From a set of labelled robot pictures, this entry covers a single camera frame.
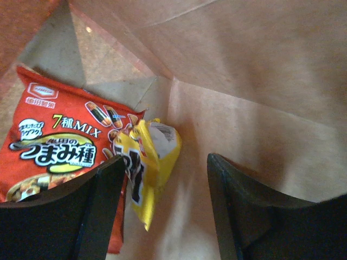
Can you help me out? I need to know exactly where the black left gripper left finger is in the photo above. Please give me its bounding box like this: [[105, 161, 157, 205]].
[[1, 155, 125, 259]]

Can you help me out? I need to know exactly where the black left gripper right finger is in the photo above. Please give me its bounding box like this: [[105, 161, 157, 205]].
[[207, 153, 346, 259]]

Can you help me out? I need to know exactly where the orange Japanese rice cracker bag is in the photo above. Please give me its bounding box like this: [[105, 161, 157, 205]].
[[0, 66, 146, 255]]

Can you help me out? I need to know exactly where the small yellow snack packet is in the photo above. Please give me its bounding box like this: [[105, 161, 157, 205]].
[[112, 118, 182, 230]]

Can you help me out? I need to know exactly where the red paper bag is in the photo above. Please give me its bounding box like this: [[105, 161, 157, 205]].
[[1, 1, 346, 259]]

